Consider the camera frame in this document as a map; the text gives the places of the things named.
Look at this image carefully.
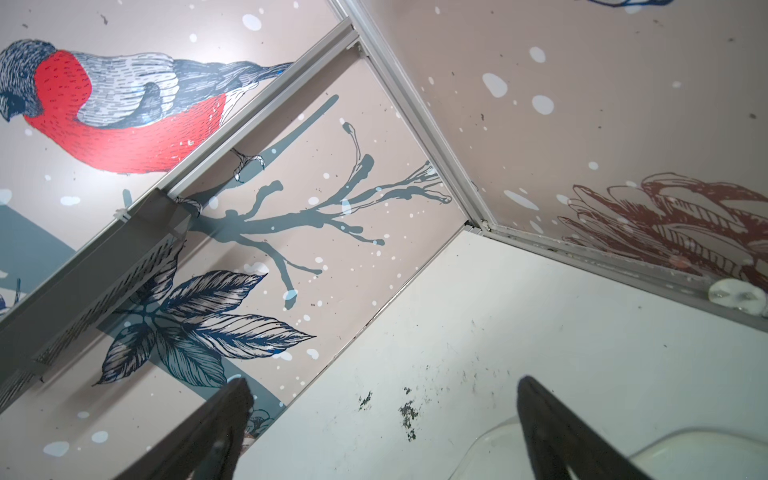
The white wall cable clip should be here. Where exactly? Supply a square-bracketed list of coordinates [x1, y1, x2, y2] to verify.
[708, 278, 767, 317]

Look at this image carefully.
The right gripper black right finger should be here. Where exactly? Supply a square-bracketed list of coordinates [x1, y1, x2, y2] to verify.
[517, 376, 649, 480]

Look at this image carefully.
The white power strip cable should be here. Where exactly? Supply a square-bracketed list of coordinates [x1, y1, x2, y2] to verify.
[446, 416, 768, 480]

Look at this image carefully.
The black hanging wall basket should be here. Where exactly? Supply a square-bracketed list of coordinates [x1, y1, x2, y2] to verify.
[1, 190, 191, 409]

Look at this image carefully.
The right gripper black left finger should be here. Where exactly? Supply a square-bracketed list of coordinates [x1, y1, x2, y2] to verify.
[116, 378, 253, 480]

